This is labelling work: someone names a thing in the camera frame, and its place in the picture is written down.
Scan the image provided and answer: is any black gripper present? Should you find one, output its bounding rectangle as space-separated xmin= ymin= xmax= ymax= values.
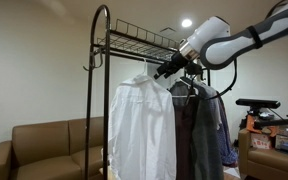
xmin=153 ymin=49 xmax=190 ymax=80

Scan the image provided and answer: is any white plastic hanger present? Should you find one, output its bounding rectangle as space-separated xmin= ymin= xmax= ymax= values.
xmin=170 ymin=78 xmax=198 ymax=99
xmin=137 ymin=57 xmax=150 ymax=78

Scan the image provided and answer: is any white long-sleeved shirt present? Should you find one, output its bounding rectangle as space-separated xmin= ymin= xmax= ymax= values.
xmin=107 ymin=73 xmax=178 ymax=180

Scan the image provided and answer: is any ceiling air vent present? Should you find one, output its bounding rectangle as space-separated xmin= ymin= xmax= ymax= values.
xmin=159 ymin=26 xmax=177 ymax=35

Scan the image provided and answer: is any round ceiling light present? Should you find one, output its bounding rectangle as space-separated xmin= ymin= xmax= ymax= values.
xmin=180 ymin=18 xmax=193 ymax=29

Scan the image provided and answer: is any black metal clothes rack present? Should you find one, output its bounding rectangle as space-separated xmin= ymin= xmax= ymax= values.
xmin=82 ymin=4 xmax=212 ymax=180

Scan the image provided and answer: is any dark maroon garment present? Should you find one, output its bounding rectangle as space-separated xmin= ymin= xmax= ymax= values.
xmin=168 ymin=80 xmax=200 ymax=180

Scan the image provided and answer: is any gray garment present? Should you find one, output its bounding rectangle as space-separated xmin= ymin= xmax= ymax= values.
xmin=180 ymin=76 xmax=225 ymax=180

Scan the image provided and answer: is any purple patterned garment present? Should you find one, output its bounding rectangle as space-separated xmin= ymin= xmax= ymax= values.
xmin=216 ymin=94 xmax=239 ymax=168

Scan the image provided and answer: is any orange clamp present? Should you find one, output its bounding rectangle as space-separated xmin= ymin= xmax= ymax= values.
xmin=245 ymin=114 xmax=278 ymax=138

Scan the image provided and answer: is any white red printed box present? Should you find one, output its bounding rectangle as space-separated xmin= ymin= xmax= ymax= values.
xmin=249 ymin=132 xmax=273 ymax=150

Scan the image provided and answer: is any brown leather armchair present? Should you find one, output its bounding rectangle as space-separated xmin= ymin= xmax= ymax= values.
xmin=237 ymin=128 xmax=288 ymax=180

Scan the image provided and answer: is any brown leather sofa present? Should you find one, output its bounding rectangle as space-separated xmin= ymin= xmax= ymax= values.
xmin=0 ymin=116 xmax=105 ymax=180

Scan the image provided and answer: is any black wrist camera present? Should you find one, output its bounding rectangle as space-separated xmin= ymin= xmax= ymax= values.
xmin=183 ymin=61 xmax=204 ymax=76

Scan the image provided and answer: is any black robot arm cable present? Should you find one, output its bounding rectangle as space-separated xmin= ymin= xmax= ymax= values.
xmin=183 ymin=58 xmax=238 ymax=101

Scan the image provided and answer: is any black stereo camera bar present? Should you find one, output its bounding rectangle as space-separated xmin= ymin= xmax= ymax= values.
xmin=235 ymin=98 xmax=281 ymax=110

